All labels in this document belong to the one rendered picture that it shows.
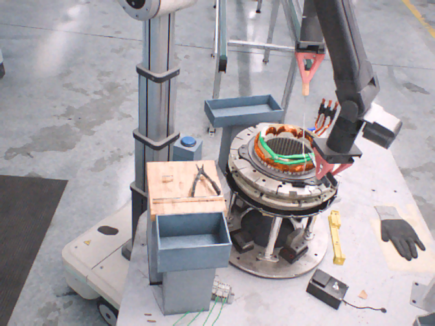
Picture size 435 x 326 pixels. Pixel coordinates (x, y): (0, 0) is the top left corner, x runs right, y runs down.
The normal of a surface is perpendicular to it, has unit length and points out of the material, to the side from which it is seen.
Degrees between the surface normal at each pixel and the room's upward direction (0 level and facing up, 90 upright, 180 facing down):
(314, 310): 0
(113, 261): 0
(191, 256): 90
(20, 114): 0
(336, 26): 110
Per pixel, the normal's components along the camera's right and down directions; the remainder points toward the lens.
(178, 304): 0.18, 0.63
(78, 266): -0.22, -0.43
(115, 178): 0.11, -0.77
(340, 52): -0.57, 0.70
